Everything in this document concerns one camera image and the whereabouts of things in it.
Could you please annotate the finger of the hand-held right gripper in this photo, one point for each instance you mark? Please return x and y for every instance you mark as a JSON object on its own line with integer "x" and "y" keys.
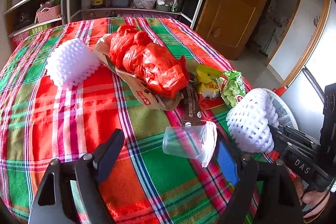
{"x": 302, "y": 134}
{"x": 279, "y": 142}

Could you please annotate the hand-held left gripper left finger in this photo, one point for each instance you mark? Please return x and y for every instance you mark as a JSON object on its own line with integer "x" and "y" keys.
{"x": 110, "y": 153}

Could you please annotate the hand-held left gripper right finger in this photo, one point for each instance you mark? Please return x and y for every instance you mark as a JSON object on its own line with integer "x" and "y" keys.
{"x": 227, "y": 158}

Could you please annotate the white round trash bin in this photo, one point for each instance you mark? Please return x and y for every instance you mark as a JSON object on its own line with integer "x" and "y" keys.
{"x": 283, "y": 111}

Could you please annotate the white foam fruit net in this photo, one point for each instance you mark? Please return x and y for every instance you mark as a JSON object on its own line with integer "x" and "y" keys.
{"x": 71, "y": 64}
{"x": 249, "y": 121}

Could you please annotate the clear plastic cup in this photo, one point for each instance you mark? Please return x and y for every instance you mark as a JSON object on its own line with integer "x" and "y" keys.
{"x": 181, "y": 142}

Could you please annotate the brown coffee sachet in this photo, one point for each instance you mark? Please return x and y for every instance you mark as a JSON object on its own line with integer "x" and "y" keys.
{"x": 191, "y": 108}

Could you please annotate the person's right hand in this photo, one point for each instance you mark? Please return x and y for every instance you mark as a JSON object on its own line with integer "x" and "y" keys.
{"x": 311, "y": 199}

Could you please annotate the plaid tablecloth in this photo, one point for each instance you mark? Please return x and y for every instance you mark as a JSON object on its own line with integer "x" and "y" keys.
{"x": 65, "y": 121}

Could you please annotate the silver refrigerator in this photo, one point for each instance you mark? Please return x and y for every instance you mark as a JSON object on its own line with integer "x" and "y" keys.
{"x": 312, "y": 77}

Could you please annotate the brown paper bag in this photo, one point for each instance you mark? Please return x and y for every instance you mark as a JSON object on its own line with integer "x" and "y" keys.
{"x": 147, "y": 98}

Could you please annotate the green snack packet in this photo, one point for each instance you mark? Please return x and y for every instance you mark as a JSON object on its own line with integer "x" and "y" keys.
{"x": 232, "y": 90}

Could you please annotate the yellow snack packet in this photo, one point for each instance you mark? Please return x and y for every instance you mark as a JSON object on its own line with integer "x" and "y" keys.
{"x": 207, "y": 79}

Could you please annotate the red plastic bag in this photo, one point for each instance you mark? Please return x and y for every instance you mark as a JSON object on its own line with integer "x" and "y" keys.
{"x": 152, "y": 69}

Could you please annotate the pink plastic box lid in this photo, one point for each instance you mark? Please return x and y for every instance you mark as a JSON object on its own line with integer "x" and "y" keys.
{"x": 147, "y": 16}

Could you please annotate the green carton box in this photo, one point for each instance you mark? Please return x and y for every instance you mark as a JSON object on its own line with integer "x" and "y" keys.
{"x": 39, "y": 29}

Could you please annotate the pink carton box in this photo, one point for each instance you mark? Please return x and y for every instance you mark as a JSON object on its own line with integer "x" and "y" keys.
{"x": 21, "y": 39}

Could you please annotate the wooden door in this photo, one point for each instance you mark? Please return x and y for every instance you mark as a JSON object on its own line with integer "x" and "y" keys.
{"x": 231, "y": 3}

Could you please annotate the pink woven plastic basket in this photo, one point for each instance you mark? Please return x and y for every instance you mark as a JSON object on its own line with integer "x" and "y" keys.
{"x": 48, "y": 14}

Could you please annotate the crumpled clear plastic bag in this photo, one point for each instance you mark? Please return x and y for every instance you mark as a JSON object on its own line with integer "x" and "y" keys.
{"x": 137, "y": 3}

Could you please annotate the white plastic tub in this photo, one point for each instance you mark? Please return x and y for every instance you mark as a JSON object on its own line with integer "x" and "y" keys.
{"x": 150, "y": 2}

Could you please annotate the narrow grey metal kitchen rack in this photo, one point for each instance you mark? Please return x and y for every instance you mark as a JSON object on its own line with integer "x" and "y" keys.
{"x": 63, "y": 3}

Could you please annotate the black kitchen appliance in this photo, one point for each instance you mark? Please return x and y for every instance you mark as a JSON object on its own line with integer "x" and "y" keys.
{"x": 25, "y": 18}

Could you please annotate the green seasoning packet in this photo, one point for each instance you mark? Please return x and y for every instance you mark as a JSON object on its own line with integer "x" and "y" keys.
{"x": 174, "y": 5}

